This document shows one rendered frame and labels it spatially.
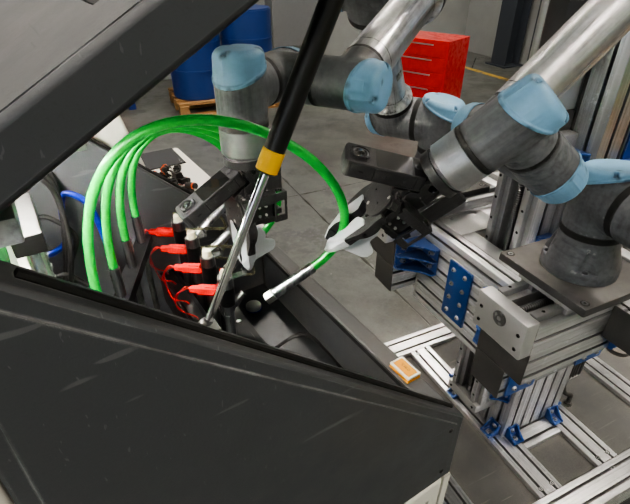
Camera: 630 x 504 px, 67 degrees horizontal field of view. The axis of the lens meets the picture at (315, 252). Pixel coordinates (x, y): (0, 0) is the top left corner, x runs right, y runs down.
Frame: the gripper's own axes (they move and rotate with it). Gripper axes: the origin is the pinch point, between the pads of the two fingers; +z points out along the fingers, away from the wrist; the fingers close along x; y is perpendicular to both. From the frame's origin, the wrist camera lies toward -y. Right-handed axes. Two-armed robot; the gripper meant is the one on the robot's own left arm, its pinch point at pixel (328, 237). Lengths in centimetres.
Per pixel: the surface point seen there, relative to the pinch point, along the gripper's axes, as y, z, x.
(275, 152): -23.4, -18.7, -21.1
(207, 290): -6.2, 24.1, -0.6
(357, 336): 24.5, 16.9, 1.8
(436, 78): 179, 51, 387
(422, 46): 152, 44, 404
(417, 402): 18.3, -0.2, -20.4
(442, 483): 45, 15, -21
